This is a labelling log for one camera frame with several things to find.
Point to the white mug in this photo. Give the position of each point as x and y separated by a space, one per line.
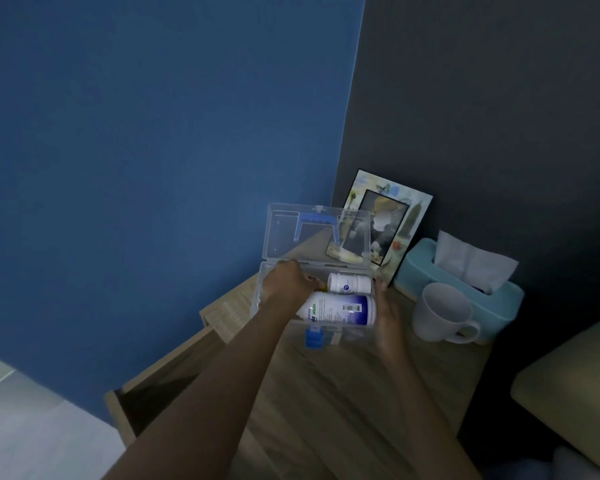
437 314

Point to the large white blue-label bottle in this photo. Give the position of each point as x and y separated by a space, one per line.
340 310

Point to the person's right hand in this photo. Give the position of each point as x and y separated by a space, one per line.
391 324

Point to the wooden nightstand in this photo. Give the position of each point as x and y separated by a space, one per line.
340 394

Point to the floral picture frame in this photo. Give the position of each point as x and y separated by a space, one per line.
410 209

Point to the person's right forearm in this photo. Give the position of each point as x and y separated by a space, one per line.
430 419

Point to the person's left fingers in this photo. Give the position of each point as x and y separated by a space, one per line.
315 284

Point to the teal tissue box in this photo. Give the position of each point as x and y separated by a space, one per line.
500 307

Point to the wooden nightstand drawer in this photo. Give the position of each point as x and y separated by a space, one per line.
155 389

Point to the person's right thumb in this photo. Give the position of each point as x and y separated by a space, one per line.
381 290

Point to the small white bottle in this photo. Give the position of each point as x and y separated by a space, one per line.
349 283

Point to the white tissue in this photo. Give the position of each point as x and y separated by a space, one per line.
472 262

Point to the person's left forearm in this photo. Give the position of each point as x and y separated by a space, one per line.
215 384

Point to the person's left hand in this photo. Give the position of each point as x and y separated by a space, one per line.
284 283

